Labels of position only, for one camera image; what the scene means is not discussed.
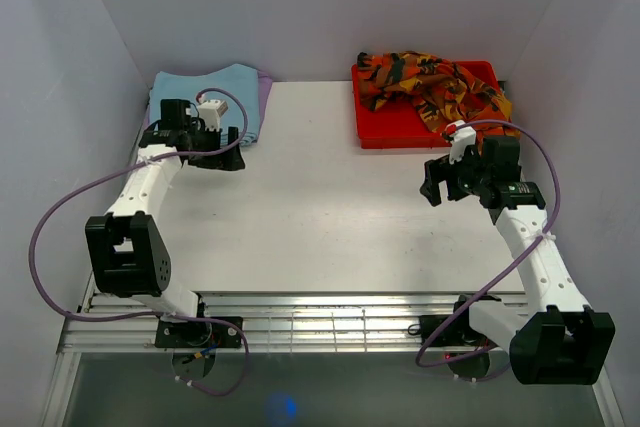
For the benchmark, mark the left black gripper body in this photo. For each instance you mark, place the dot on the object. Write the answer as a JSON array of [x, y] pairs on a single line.
[[223, 161]]

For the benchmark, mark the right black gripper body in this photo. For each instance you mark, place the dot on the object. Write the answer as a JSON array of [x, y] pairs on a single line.
[[466, 175]]

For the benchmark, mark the orange camouflage trousers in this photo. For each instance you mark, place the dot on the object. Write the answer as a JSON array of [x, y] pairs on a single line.
[[435, 84]]

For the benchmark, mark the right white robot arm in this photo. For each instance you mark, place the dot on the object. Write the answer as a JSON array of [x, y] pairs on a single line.
[[563, 341]]

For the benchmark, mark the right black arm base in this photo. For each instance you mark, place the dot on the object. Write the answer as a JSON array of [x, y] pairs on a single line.
[[457, 334]]

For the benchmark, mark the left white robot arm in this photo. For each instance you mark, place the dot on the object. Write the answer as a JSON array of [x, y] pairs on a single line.
[[128, 255]]

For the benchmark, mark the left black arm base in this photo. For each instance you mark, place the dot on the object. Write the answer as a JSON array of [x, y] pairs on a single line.
[[195, 335]]

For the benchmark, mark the red plastic tray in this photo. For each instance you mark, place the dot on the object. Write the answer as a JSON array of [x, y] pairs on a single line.
[[395, 127]]

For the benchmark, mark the folded light blue cloth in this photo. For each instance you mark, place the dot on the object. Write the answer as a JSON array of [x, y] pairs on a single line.
[[210, 82]]

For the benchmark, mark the folded purple cloth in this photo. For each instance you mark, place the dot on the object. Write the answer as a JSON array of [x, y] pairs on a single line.
[[265, 89]]

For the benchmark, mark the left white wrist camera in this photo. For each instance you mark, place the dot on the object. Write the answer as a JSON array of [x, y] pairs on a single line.
[[211, 113]]

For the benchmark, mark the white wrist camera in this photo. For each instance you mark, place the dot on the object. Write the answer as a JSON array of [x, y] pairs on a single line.
[[460, 136], [211, 113]]

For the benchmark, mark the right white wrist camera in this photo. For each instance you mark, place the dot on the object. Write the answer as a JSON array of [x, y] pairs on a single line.
[[460, 136]]

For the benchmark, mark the aluminium rail frame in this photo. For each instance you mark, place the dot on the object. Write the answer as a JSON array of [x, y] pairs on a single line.
[[330, 255]]

